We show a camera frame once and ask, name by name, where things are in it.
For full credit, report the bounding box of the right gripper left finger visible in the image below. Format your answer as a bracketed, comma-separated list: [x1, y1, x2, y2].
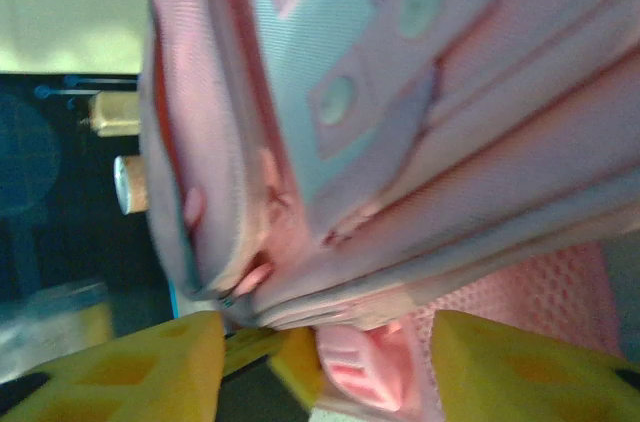
[0, 311, 226, 422]

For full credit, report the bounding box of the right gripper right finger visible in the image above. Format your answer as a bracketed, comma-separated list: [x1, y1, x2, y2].
[432, 310, 640, 422]

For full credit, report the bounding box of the pink backpack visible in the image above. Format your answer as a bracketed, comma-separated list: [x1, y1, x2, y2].
[137, 0, 640, 422]

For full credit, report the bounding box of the yellow plastic bag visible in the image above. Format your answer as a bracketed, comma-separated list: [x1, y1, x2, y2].
[79, 302, 115, 343]

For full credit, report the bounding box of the orange can with white lid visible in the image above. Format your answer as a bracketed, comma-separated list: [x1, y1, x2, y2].
[113, 155, 151, 216]

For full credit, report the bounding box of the spice bottle with black cap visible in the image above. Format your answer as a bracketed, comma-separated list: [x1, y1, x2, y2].
[79, 91, 141, 138]

